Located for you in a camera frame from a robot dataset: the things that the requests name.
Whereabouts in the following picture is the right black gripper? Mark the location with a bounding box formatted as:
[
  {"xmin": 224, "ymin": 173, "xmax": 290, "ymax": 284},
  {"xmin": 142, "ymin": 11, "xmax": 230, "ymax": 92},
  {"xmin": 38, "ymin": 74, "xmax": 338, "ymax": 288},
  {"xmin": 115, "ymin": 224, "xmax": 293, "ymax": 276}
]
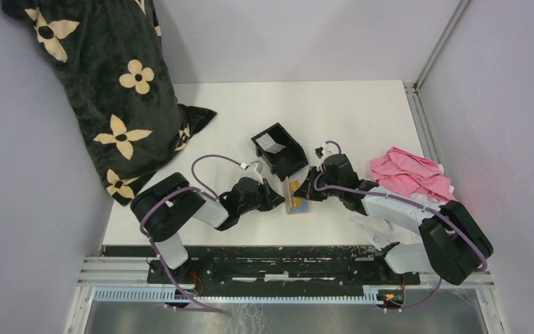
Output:
[{"xmin": 293, "ymin": 166, "xmax": 343, "ymax": 202}]

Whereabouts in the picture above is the black plastic tray box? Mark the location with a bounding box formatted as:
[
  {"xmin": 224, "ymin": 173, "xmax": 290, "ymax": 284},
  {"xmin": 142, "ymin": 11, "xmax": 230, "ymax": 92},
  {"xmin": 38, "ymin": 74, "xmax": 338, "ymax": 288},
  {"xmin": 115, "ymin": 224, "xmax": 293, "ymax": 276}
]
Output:
[{"xmin": 250, "ymin": 122, "xmax": 309, "ymax": 182}]

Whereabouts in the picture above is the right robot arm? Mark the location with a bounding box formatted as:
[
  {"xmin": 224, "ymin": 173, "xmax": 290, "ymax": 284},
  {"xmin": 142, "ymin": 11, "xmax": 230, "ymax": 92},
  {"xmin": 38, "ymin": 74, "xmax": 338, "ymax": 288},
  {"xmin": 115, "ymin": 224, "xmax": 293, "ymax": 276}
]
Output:
[{"xmin": 293, "ymin": 154, "xmax": 494, "ymax": 285}]

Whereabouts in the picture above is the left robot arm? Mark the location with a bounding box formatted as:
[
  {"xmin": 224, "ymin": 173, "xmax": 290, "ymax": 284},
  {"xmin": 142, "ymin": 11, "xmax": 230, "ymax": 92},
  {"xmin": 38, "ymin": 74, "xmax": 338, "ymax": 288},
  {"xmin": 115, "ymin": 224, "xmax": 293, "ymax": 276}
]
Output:
[{"xmin": 130, "ymin": 173, "xmax": 285, "ymax": 283}]

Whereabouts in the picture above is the stack of credit cards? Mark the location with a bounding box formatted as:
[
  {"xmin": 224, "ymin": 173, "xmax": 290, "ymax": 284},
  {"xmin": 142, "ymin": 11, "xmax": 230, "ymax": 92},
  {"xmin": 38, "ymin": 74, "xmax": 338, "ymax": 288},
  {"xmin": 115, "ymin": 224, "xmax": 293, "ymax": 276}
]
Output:
[{"xmin": 257, "ymin": 133, "xmax": 286, "ymax": 154}]

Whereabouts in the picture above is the white cloth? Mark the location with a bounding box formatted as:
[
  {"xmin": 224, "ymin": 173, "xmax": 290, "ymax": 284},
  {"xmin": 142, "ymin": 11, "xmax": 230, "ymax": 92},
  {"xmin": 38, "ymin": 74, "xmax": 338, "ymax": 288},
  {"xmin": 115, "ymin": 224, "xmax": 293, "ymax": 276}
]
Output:
[{"xmin": 350, "ymin": 164, "xmax": 462, "ymax": 250}]

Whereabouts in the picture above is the pink cloth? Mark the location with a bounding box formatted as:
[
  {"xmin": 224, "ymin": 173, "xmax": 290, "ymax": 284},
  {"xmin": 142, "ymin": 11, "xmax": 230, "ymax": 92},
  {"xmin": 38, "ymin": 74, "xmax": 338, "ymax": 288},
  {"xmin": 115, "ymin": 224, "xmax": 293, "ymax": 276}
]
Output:
[{"xmin": 370, "ymin": 147, "xmax": 455, "ymax": 202}]

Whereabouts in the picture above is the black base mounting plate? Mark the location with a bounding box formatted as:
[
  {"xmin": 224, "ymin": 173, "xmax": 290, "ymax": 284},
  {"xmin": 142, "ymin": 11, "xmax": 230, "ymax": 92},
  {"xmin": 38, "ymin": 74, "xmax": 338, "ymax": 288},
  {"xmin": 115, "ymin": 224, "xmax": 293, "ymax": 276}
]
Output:
[{"xmin": 146, "ymin": 244, "xmax": 421, "ymax": 299}]

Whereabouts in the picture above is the black floral blanket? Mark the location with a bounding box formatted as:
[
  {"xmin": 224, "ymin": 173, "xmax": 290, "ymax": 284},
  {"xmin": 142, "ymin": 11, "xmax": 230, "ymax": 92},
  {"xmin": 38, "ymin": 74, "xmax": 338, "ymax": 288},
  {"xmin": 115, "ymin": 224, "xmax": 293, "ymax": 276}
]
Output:
[{"xmin": 1, "ymin": 1, "xmax": 216, "ymax": 206}]

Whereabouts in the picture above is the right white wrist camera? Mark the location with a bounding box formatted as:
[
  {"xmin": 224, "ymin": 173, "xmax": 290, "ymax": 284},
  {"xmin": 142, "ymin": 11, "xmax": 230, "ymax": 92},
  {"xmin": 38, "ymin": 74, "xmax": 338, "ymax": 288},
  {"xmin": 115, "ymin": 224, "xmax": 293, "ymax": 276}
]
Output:
[{"xmin": 314, "ymin": 143, "xmax": 338, "ymax": 160}]

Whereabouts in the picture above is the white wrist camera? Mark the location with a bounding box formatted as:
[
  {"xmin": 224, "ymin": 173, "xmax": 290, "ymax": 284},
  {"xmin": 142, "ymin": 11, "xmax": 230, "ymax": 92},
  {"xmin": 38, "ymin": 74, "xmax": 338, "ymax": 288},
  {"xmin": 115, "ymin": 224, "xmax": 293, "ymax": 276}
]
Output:
[
  {"xmin": 239, "ymin": 161, "xmax": 264, "ymax": 184},
  {"xmin": 314, "ymin": 143, "xmax": 338, "ymax": 160}
]

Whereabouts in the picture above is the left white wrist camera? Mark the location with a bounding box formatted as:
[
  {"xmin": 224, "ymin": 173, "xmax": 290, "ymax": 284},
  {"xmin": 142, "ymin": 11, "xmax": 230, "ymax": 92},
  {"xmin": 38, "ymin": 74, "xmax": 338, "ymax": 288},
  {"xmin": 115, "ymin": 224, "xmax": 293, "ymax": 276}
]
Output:
[{"xmin": 239, "ymin": 161, "xmax": 264, "ymax": 184}]

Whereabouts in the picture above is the aluminium frame rail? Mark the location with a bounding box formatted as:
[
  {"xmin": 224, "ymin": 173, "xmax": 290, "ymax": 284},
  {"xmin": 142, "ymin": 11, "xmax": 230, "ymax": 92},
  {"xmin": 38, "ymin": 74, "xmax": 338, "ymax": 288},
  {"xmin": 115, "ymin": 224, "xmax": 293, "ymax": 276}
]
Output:
[{"xmin": 403, "ymin": 0, "xmax": 473, "ymax": 164}]

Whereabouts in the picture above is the white slotted cable duct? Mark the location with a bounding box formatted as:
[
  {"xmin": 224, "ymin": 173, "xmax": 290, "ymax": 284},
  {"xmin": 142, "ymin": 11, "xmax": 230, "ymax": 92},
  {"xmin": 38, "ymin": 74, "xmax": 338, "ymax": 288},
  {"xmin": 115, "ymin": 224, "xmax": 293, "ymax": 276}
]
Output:
[{"xmin": 92, "ymin": 286, "xmax": 380, "ymax": 305}]

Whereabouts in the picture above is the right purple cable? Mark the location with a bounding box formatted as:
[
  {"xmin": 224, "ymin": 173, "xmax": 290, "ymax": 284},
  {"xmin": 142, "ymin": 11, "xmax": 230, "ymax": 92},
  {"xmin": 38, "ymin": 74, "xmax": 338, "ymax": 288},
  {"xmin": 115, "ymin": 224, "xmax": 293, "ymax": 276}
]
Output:
[{"xmin": 313, "ymin": 140, "xmax": 489, "ymax": 312}]

